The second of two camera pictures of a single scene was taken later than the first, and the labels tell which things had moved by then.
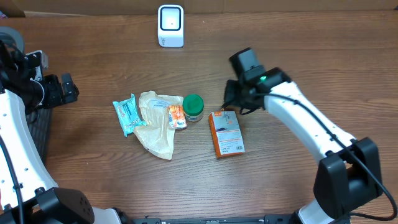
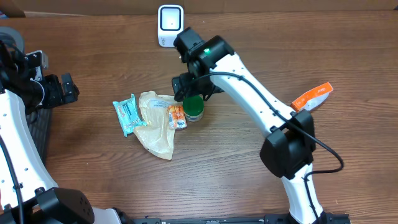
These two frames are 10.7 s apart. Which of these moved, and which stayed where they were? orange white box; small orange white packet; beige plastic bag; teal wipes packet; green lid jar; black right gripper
Moved: black right gripper; orange white box
Stayed: small orange white packet; green lid jar; beige plastic bag; teal wipes packet
